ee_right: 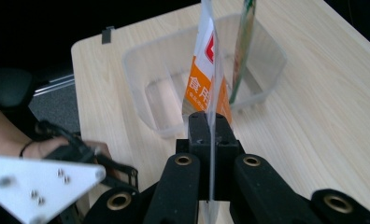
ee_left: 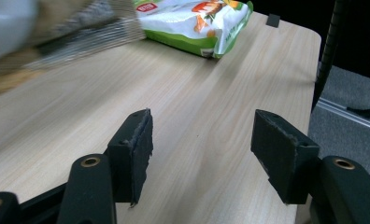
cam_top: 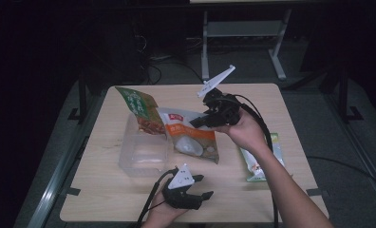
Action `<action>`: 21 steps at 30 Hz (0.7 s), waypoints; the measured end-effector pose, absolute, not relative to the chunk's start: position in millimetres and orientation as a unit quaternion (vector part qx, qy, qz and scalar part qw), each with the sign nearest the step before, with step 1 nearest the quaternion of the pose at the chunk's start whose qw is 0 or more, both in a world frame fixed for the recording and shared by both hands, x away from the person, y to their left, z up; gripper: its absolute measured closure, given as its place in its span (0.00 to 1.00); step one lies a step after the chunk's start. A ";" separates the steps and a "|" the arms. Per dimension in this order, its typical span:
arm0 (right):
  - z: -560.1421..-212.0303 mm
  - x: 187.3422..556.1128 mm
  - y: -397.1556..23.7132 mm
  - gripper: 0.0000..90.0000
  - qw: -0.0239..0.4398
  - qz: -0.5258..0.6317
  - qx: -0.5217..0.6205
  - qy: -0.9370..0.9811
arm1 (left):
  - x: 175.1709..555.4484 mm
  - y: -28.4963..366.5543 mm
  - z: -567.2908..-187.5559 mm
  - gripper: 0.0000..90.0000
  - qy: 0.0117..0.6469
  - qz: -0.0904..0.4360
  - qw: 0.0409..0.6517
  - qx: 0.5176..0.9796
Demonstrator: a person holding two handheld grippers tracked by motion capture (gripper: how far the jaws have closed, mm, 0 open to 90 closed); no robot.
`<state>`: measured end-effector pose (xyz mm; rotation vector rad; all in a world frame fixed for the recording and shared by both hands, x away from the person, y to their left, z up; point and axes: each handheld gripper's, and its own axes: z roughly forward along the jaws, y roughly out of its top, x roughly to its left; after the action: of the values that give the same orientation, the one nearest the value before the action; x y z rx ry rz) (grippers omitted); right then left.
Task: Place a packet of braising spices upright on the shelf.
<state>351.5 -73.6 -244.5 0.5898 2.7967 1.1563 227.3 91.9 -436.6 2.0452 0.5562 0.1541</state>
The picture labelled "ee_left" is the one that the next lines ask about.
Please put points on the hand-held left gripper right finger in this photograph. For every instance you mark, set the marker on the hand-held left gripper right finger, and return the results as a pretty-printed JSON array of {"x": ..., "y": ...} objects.
[{"x": 279, "y": 155}]

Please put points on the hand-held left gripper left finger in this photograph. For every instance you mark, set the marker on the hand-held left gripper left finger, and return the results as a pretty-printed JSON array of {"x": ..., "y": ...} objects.
[{"x": 133, "y": 155}]

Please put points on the white and orange packet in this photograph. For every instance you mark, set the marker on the white and orange packet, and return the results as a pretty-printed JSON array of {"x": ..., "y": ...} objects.
[{"x": 80, "y": 25}]

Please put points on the white and green packet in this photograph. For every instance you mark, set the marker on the white and green packet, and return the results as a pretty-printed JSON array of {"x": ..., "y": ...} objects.
[{"x": 186, "y": 18}]

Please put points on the black stand pole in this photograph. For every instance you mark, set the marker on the black stand pole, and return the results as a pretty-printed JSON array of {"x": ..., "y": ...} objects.
[{"x": 328, "y": 53}]

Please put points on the aluminium floor rail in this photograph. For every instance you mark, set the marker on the aluminium floor rail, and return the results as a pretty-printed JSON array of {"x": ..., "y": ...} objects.
[{"x": 348, "y": 113}]

